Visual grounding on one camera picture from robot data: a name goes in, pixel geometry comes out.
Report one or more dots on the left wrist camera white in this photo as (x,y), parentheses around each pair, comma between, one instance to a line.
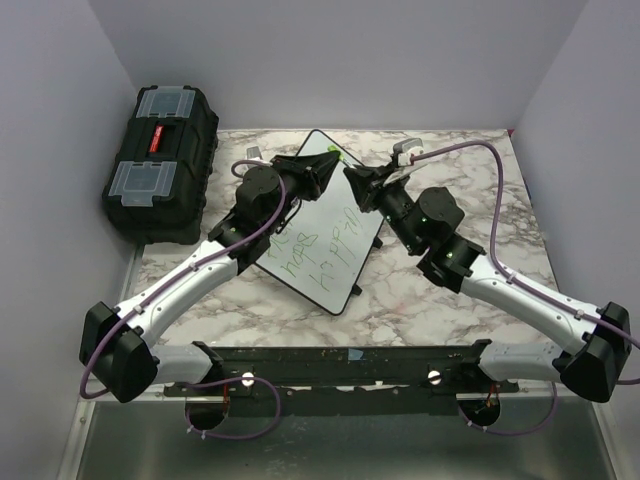
(254,154)

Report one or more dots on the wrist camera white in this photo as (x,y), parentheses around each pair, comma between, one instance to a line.
(254,154)
(402,158)

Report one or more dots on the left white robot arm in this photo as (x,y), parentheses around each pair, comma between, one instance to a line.
(120,345)

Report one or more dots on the black plastic toolbox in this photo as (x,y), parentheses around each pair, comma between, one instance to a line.
(156,191)

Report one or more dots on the green marker cap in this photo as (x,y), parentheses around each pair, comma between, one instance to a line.
(334,148)

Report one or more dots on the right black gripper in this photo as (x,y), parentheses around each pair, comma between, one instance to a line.
(365,183)

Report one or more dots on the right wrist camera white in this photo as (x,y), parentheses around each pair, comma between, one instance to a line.
(402,158)

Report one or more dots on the white whiteboard black frame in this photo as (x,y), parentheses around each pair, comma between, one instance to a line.
(322,251)

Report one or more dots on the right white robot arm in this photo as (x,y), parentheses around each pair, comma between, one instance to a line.
(588,346)

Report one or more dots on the blue tape piece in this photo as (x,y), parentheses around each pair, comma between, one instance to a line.
(354,354)

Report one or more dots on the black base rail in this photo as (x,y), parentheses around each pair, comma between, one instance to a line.
(320,381)

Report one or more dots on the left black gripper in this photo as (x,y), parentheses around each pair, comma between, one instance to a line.
(313,172)

